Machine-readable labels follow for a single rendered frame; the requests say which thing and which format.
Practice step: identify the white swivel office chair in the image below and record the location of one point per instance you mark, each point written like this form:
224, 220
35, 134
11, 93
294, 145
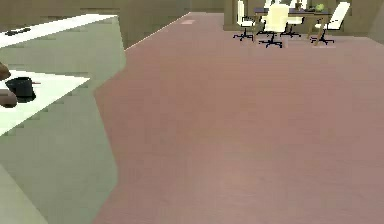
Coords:
331, 22
243, 20
275, 20
294, 20

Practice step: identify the pale green kitchen counter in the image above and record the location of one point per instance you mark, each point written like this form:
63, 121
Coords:
60, 140

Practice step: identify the brown dining table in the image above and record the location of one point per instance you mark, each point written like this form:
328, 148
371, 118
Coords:
308, 14

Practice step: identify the green round plant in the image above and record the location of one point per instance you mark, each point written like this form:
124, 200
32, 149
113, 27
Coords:
319, 7

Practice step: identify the brown round food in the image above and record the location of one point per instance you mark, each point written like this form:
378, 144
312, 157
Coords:
6, 99
3, 71

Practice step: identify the flat black stovetop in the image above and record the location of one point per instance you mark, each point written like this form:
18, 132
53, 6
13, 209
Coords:
17, 31

